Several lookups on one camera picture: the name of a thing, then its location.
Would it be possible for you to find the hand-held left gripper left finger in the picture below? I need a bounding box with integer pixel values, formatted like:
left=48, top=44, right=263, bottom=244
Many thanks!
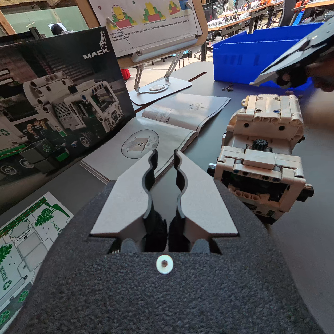
left=90, top=149, right=167, bottom=252

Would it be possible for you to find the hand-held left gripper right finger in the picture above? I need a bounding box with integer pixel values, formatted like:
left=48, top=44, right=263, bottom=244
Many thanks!
left=168, top=150, right=238, bottom=252

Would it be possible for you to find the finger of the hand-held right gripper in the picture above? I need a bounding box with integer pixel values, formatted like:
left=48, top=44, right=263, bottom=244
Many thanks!
left=249, top=22, right=334, bottom=88

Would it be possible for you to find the white green lego truck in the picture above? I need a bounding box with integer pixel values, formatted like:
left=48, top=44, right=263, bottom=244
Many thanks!
left=208, top=94, right=314, bottom=225

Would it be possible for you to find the lego instruction booklet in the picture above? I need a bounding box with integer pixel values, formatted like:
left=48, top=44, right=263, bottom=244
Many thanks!
left=79, top=93, right=232, bottom=185

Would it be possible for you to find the lego truck box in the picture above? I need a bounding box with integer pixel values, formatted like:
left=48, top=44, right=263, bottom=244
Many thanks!
left=0, top=26, right=136, bottom=216

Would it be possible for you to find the person's right hand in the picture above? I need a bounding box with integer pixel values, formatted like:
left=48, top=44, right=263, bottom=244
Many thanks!
left=307, top=56, right=334, bottom=92

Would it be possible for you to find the black office chair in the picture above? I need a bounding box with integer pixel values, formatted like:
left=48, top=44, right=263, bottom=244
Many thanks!
left=277, top=0, right=298, bottom=27

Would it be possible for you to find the blue plastic bin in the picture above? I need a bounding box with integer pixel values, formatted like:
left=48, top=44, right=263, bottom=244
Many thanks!
left=212, top=22, right=326, bottom=88

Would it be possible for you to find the background workbench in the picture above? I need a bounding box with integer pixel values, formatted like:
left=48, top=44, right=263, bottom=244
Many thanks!
left=207, top=0, right=285, bottom=35

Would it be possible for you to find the green white sticker sheet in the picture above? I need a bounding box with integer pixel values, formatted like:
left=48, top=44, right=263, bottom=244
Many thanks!
left=0, top=192, right=74, bottom=332

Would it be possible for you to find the printed instruction sheet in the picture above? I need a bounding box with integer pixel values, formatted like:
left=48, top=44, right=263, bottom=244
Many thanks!
left=88, top=0, right=203, bottom=50

